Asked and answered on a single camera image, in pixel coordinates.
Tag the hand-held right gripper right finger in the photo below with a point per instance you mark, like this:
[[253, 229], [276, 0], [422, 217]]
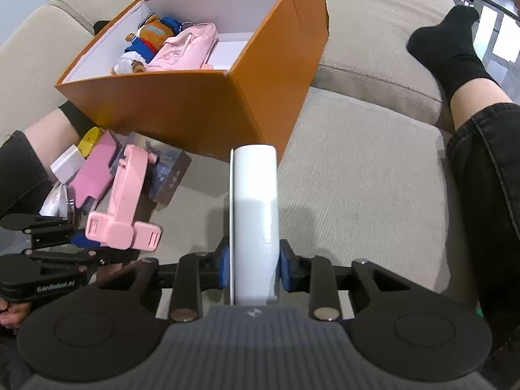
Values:
[[287, 270]]

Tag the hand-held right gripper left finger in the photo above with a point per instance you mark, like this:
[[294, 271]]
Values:
[[224, 268]]

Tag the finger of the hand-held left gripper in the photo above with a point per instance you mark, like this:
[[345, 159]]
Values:
[[40, 222], [81, 255]]

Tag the round silver compact mirror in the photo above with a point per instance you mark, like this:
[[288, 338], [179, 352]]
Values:
[[57, 201]]

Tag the white cylindrical bottle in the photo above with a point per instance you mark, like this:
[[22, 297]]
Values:
[[254, 211]]

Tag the pink card case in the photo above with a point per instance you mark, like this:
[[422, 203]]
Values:
[[95, 172]]

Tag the pink phone holder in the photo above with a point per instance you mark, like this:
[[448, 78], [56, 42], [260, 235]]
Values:
[[128, 195]]

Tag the dark printed box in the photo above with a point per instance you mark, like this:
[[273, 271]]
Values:
[[168, 170]]

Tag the orange cardboard box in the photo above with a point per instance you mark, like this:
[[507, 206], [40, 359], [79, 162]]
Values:
[[195, 105]]

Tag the pink fabric pouch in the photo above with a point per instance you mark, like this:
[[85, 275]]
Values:
[[183, 50]]

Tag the person's left hand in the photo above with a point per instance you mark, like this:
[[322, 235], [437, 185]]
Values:
[[10, 313]]

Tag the white packet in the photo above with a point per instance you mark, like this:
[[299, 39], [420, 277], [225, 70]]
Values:
[[67, 162]]

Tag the person's left leg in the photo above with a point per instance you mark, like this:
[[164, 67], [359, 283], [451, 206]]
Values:
[[44, 138]]

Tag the person's leg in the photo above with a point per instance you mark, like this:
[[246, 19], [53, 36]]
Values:
[[483, 138], [44, 138]]

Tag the yellow round item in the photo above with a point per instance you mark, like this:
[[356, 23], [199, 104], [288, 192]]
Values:
[[91, 140]]

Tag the beige sofa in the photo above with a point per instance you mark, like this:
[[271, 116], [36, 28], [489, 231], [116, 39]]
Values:
[[365, 191]]

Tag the person's right leg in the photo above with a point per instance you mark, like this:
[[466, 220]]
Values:
[[483, 138]]

